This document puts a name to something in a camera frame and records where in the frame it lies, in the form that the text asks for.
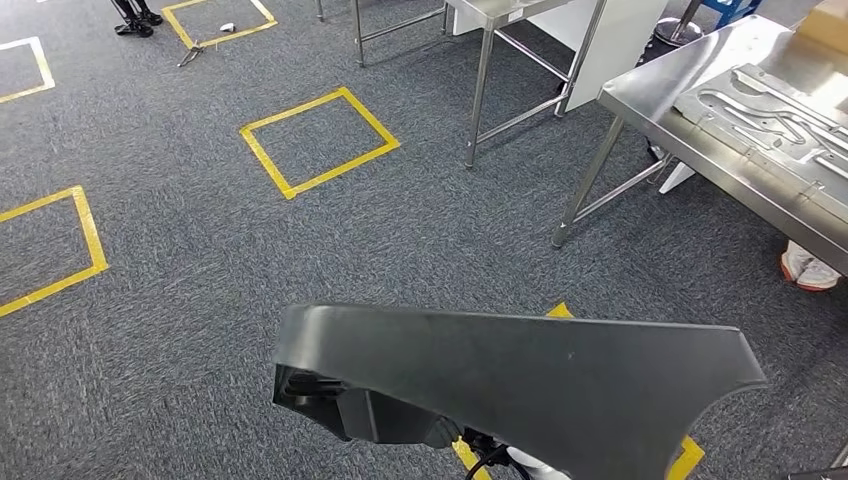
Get small metal tool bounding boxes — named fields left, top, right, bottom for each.
left=176, top=40, right=205, bottom=69

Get steel frame table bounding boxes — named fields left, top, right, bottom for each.
left=314, top=0, right=607, bottom=170

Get stainless steel workbench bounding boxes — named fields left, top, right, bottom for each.
left=551, top=14, right=848, bottom=276

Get white cabinet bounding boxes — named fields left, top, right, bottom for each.
left=453, top=0, right=670, bottom=114

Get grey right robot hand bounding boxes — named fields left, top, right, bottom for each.
left=423, top=415, right=465, bottom=452

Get stamped grey metal panel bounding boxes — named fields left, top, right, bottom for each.
left=673, top=62, right=848, bottom=220

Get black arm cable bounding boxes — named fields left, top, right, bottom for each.
left=463, top=443, right=531, bottom=480

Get blue cart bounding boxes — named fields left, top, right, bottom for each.
left=702, top=0, right=763, bottom=21

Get black plastic car part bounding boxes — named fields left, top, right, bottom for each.
left=271, top=303, right=770, bottom=480

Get yellow floor tape square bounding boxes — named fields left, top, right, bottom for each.
left=160, top=0, right=280, bottom=51
left=239, top=86, right=402, bottom=201
left=0, top=185, right=109, bottom=319

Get black round stool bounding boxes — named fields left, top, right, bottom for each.
left=635, top=0, right=705, bottom=68

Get brown cardboard box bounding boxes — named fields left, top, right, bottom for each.
left=794, top=0, right=848, bottom=58

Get person's black boot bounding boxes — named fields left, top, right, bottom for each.
left=135, top=0, right=165, bottom=28
left=109, top=0, right=155, bottom=39

